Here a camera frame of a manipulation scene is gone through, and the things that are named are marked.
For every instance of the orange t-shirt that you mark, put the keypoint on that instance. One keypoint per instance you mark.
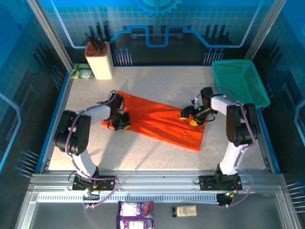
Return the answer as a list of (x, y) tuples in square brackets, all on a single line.
[(162, 124)]

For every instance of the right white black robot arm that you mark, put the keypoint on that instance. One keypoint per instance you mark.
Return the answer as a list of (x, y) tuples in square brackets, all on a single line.
[(231, 162)]

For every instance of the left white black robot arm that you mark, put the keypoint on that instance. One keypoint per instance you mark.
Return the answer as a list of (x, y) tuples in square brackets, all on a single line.
[(97, 114)]

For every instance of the teal plastic basket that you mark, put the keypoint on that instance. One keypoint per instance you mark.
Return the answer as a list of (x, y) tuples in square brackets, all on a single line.
[(240, 83)]

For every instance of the beige knife block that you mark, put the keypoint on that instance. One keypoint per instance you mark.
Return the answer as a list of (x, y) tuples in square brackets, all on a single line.
[(100, 64)]

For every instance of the green snack packet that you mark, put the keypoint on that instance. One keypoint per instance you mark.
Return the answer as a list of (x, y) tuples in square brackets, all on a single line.
[(79, 72)]

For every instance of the small controller board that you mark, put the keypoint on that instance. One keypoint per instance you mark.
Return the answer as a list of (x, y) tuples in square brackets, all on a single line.
[(225, 199)]

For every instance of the small beige package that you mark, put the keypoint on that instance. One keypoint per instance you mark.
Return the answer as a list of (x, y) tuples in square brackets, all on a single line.
[(184, 211)]

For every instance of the purple snack bag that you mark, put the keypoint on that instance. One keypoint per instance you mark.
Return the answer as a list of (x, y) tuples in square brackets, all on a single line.
[(134, 214)]

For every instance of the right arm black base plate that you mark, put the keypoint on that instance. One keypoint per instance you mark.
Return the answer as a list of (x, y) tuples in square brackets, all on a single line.
[(206, 182)]

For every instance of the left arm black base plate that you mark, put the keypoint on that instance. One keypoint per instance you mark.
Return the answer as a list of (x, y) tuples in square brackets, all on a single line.
[(108, 182)]

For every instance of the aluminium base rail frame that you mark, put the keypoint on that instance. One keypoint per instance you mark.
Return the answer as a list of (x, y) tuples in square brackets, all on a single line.
[(155, 179)]

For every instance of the aluminium frame post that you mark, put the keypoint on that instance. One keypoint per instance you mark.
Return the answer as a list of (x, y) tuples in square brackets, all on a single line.
[(264, 28), (47, 31)]

